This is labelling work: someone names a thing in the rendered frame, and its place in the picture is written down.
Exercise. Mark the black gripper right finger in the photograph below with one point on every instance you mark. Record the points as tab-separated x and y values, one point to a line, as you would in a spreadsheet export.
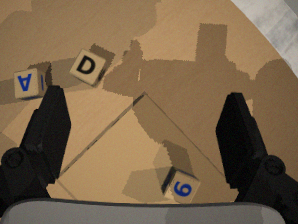
259	177

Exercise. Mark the beige block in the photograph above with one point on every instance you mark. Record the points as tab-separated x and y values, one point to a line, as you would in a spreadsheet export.
29	84
180	186
89	68

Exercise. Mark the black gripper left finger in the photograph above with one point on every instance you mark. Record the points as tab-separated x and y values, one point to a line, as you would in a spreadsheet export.
26	171

